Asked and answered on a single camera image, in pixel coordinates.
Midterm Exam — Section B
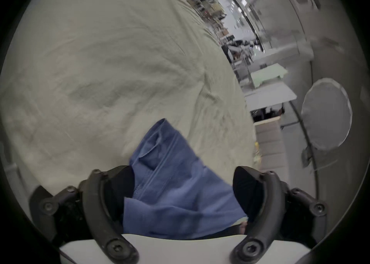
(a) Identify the blue shirt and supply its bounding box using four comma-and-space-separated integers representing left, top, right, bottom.
123, 118, 248, 240

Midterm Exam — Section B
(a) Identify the white table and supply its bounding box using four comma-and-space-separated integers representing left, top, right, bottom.
244, 82, 298, 111

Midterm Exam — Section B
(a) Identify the pale green bench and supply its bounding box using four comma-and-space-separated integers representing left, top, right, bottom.
250, 63, 288, 89

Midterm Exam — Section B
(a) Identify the round white reflector disc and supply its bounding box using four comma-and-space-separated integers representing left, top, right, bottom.
301, 78, 353, 151

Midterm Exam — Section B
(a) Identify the bed with beige sheet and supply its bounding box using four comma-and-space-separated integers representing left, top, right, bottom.
0, 0, 256, 197

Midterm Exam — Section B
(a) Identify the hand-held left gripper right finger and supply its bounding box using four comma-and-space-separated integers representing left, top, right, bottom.
230, 166, 328, 264

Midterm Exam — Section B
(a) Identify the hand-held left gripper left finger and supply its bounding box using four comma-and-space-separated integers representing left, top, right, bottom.
30, 165, 139, 264

